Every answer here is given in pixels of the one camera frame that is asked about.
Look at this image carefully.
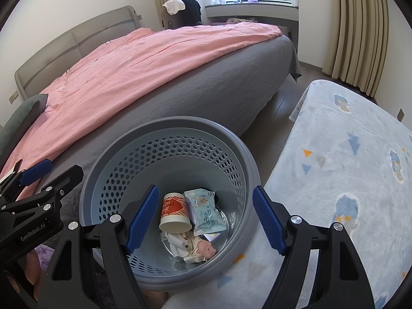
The chair with black garment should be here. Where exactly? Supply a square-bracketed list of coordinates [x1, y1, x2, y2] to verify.
[161, 0, 203, 29]

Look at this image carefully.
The light blue wipes packet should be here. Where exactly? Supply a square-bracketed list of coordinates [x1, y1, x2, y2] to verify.
[184, 188, 227, 236]

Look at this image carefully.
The white side table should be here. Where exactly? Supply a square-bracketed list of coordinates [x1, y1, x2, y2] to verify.
[277, 24, 299, 55]

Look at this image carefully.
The pink duvet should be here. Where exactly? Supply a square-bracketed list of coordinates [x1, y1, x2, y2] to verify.
[0, 22, 283, 184]

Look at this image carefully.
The white cloth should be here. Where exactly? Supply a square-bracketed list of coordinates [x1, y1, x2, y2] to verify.
[162, 0, 186, 15]

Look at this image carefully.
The grey green pillow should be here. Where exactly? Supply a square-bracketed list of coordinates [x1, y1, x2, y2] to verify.
[0, 93, 49, 155]

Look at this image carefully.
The grey window sill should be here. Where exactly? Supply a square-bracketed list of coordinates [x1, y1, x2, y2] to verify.
[204, 3, 300, 26]

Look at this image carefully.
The white tissue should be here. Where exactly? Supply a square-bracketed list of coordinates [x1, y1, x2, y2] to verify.
[160, 231, 194, 259]

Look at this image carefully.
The pink pig toy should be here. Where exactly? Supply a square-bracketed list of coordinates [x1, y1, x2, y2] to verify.
[197, 239, 217, 260]

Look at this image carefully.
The grey perforated waste basket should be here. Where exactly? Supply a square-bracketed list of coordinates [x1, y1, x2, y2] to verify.
[79, 116, 262, 293]

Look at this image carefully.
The pinkish cloth pile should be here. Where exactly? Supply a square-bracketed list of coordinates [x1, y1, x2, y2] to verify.
[225, 17, 258, 25]

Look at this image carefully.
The grey headboard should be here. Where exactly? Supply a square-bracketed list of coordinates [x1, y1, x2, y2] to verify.
[14, 5, 142, 100]

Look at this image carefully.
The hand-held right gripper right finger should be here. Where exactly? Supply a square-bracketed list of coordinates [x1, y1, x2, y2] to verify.
[252, 185, 375, 309]

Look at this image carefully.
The red and white paper cup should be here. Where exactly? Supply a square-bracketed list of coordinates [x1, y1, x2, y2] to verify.
[159, 192, 193, 234]

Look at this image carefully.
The purple fluffy cloth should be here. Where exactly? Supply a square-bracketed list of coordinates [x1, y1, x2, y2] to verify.
[34, 244, 58, 266]

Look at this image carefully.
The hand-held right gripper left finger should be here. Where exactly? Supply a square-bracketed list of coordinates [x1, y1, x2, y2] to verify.
[35, 185, 160, 309]

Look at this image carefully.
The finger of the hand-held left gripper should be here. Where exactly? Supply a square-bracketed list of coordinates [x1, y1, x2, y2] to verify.
[0, 159, 53, 202]
[39, 165, 84, 204]

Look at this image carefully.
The person's leg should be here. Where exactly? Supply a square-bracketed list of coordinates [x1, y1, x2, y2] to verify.
[142, 291, 169, 309]

